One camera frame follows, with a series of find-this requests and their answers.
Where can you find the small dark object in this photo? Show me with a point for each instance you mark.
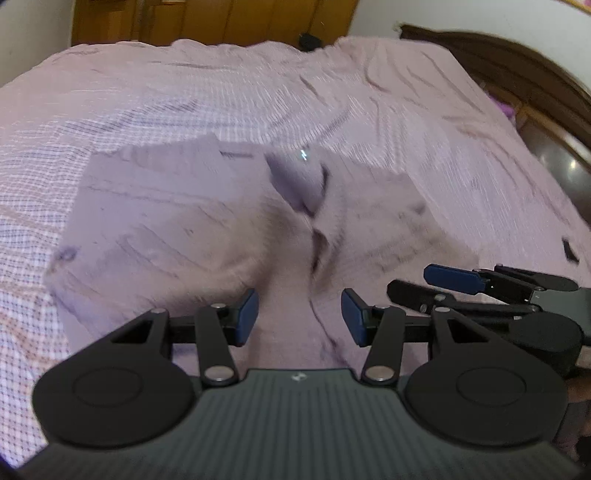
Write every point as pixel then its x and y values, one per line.
pixel 310 41

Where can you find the wooden wardrobe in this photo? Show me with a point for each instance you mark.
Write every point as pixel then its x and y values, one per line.
pixel 207 21

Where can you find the dark wooden headboard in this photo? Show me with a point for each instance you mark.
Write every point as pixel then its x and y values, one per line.
pixel 531 69

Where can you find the person's right forearm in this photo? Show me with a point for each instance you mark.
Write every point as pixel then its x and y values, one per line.
pixel 577 406

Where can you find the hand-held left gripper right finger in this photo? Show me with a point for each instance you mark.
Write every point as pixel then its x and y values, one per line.
pixel 352 314

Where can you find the pink checked bed sheet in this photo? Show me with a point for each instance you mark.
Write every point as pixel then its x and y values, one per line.
pixel 184 92

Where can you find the lilac knitted cardigan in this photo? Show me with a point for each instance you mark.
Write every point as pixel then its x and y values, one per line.
pixel 161 221

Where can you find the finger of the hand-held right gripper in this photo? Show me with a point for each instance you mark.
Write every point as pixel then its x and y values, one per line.
pixel 450 278
pixel 415 295

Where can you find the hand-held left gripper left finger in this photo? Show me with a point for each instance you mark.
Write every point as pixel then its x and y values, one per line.
pixel 248 314

